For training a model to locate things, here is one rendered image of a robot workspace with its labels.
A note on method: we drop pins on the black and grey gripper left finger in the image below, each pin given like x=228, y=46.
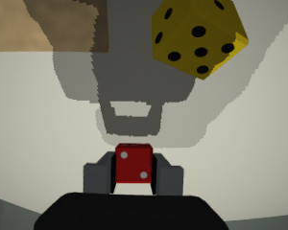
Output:
x=99, y=178

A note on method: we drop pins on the yellow die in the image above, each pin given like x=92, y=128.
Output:
x=197, y=36

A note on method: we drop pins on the tan mat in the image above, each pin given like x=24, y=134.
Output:
x=54, y=26

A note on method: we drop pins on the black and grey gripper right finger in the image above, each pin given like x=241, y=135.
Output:
x=167, y=180

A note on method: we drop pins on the red die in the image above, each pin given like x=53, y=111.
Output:
x=134, y=163

